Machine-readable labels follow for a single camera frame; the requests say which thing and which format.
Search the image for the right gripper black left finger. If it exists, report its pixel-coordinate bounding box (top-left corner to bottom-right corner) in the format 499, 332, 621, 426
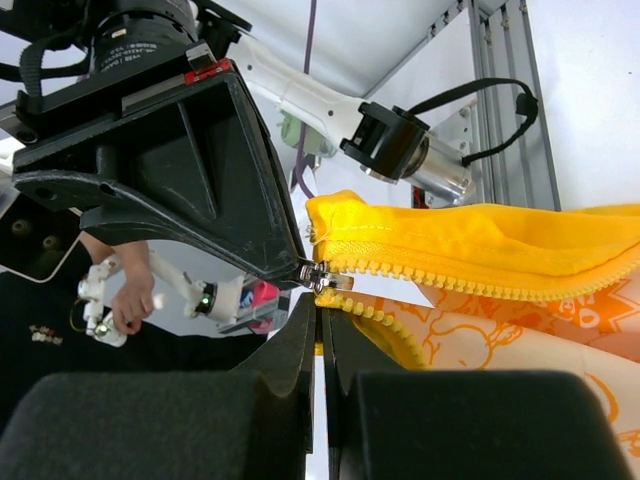
1, 294, 316, 479

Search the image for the yellow jacket with patterned lining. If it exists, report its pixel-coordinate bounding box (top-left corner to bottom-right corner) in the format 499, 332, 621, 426
306, 190, 639, 475

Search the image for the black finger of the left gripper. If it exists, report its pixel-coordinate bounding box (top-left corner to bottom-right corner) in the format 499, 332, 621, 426
12, 71, 304, 290

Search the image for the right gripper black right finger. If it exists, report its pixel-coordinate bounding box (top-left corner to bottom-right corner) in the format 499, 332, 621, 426
322, 310, 632, 479

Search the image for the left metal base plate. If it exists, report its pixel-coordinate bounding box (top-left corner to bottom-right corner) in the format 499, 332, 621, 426
426, 100, 477, 208

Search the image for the operator black clothing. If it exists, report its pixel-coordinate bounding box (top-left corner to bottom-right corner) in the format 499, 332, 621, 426
0, 272, 269, 431

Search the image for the aluminium rail front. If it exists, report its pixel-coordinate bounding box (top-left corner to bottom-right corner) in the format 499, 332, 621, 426
467, 0, 562, 211

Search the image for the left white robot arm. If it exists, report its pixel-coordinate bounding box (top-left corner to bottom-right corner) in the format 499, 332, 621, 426
1, 1, 435, 288

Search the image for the operator bare hand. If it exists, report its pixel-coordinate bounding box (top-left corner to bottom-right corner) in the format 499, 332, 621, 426
111, 263, 155, 335

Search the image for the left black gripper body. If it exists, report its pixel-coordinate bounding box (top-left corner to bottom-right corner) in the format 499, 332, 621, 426
1, 1, 252, 144

